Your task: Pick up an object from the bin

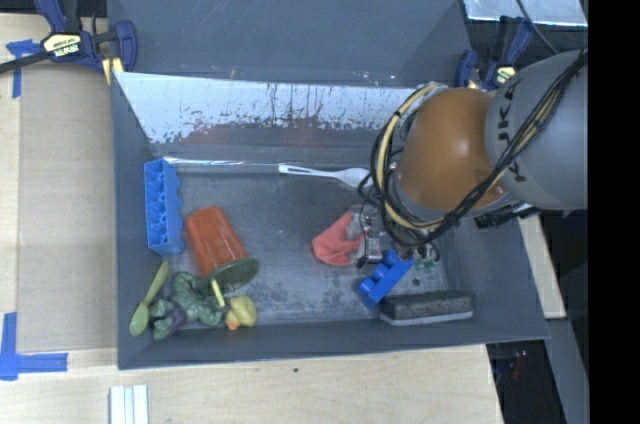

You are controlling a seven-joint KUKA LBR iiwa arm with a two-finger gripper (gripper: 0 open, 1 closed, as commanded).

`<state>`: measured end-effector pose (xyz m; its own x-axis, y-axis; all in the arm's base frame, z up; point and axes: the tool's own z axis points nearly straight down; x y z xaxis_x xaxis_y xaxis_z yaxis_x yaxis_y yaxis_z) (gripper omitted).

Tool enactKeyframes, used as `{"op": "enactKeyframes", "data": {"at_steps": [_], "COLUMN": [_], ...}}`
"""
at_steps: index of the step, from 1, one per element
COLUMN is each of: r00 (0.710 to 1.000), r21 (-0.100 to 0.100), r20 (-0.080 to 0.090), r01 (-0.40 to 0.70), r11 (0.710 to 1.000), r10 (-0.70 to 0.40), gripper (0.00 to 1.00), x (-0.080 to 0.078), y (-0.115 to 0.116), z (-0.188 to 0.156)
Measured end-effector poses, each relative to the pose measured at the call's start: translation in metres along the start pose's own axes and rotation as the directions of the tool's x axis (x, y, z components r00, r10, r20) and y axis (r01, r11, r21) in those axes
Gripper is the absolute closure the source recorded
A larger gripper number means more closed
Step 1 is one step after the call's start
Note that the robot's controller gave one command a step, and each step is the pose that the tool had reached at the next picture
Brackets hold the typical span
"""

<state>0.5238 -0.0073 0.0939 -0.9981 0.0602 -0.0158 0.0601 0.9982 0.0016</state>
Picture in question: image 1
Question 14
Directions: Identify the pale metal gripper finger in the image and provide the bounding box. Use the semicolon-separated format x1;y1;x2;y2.
356;237;384;269
347;210;369;241

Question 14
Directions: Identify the red cloth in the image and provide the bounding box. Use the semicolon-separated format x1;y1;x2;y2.
310;210;370;268

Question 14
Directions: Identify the small blue toy brick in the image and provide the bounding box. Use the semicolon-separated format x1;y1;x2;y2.
355;248;417;311

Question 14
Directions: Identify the white plastic fork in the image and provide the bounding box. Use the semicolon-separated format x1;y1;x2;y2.
277;163;374;190

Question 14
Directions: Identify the black and grey eraser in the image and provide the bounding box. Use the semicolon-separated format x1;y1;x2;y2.
377;289;475;327

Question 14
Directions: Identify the orange plastic cup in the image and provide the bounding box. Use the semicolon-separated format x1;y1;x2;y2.
184;205;260;294

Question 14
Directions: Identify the yellow rubber duck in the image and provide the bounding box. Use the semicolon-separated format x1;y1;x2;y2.
222;294;258;331

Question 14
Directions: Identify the yellow-green stick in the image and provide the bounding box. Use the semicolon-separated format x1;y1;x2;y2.
209;278;228;309

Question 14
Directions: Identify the green toy figure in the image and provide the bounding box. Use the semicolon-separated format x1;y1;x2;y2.
148;271;227;342

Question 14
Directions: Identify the large blue ribbed block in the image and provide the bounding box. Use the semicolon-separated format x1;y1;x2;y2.
143;157;186;257

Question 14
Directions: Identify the grey metal bin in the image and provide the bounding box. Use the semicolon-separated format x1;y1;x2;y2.
104;0;552;371

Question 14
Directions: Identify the green plastic spoon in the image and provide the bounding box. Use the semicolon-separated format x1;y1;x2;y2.
128;260;172;338

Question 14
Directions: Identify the pale wood board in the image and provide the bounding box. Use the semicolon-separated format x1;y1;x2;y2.
16;61;121;355

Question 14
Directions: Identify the black cylinder on white bracket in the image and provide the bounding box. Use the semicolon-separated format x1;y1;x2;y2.
473;203;542;230

